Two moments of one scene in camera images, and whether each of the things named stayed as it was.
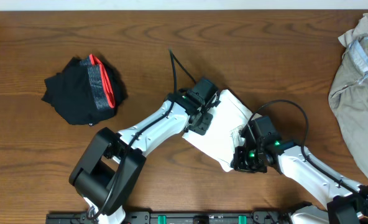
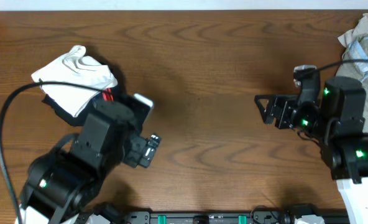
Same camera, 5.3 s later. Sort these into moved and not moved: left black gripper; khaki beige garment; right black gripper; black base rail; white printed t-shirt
Moved: right black gripper; left black gripper; white printed t-shirt
Not moved: khaki beige garment; black base rail
